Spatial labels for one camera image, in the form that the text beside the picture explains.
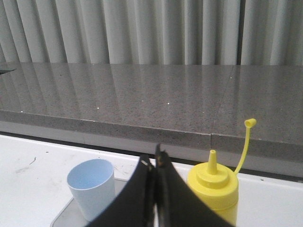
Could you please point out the grey stone counter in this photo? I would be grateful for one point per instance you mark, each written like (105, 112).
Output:
(188, 109)

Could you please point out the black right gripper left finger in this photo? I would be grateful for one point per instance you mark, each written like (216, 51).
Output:
(134, 205)

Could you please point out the light blue plastic cup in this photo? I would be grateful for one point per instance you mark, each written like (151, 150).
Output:
(92, 186)

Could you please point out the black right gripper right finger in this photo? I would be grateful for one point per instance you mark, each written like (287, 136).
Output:
(177, 205)

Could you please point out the silver electronic kitchen scale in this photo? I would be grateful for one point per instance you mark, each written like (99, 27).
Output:
(71, 216)

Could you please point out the yellow squeeze bottle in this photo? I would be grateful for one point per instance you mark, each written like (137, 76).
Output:
(217, 185)

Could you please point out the grey pleated curtain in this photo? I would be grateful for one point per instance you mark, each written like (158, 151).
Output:
(204, 32)

